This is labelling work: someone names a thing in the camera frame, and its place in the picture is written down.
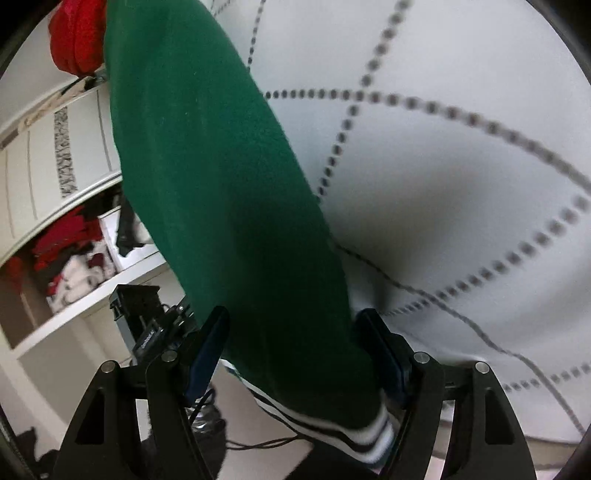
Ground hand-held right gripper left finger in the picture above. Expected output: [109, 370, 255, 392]
[58, 305, 230, 480]

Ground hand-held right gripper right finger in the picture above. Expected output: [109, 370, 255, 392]
[355, 308, 539, 480]

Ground white fluffy clothes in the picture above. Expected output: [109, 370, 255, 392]
[48, 254, 116, 315]

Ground red clothes in wardrobe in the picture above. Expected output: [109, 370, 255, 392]
[0, 208, 105, 296]

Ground black cloth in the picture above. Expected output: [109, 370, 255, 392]
[115, 194, 155, 257]

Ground white sliding-door wardrobe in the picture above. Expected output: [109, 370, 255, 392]
[0, 9, 185, 361]

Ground white floral quilted mat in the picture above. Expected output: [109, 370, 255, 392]
[203, 0, 591, 444]

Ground red quilt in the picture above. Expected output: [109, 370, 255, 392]
[50, 0, 109, 77]

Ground black cable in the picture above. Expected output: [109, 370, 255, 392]
[191, 388, 319, 453]

